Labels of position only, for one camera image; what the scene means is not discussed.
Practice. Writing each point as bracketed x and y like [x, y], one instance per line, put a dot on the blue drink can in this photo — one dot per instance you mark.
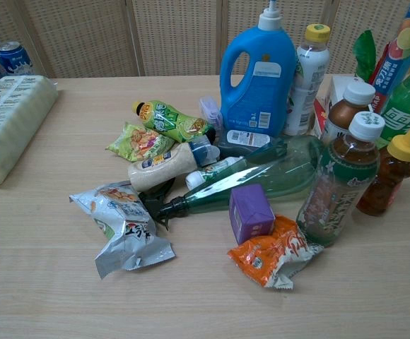
[14, 60]

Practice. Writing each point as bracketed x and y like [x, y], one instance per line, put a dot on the green artificial leaf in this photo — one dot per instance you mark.
[364, 53]

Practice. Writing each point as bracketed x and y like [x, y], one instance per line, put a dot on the white drink bottle yellow cap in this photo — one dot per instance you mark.
[307, 81]

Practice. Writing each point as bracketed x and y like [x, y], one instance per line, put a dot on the green lime drink bottle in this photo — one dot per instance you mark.
[171, 118]

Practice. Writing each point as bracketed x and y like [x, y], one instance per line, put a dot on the purple small carton box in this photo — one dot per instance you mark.
[249, 215]

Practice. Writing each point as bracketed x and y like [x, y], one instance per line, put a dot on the white silver snack bag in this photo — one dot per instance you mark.
[125, 226]

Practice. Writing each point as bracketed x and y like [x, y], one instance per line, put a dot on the woven folding screen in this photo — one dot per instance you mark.
[176, 35]

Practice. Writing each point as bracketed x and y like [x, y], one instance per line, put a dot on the purple clear plastic box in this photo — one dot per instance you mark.
[210, 111]

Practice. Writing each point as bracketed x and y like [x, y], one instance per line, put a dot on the blue detergent jug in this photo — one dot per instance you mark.
[258, 77]

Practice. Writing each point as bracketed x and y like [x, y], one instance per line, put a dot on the beige sauce squeeze bottle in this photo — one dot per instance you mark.
[162, 169]

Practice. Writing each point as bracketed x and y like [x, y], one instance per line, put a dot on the orange snack packet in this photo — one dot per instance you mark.
[272, 257]

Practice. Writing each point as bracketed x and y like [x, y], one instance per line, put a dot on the cling wrap box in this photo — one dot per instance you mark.
[401, 53]

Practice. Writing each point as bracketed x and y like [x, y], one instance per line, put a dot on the brown tea bottle white cap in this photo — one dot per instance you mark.
[343, 113]

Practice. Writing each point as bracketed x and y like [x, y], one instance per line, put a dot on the white red carton box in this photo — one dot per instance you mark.
[327, 106]

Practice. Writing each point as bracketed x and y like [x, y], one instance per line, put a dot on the dark pouch with barcode label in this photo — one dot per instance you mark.
[242, 141]

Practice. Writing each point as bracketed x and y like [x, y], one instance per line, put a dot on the green spray bottle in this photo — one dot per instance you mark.
[261, 176]

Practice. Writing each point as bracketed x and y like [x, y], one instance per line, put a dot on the honey bottle yellow cap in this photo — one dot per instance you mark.
[389, 176]

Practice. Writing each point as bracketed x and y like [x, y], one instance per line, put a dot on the pack of white paper cups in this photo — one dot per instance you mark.
[7, 123]

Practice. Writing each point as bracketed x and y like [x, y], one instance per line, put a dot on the green snack packet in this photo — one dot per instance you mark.
[139, 141]

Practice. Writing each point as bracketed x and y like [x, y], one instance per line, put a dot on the green tea bottle white cap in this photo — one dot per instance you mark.
[337, 183]

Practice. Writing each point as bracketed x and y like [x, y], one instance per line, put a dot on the large green soda bottle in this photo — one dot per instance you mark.
[408, 109]

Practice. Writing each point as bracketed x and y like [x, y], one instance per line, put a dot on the small white cap tube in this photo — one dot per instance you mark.
[212, 171]

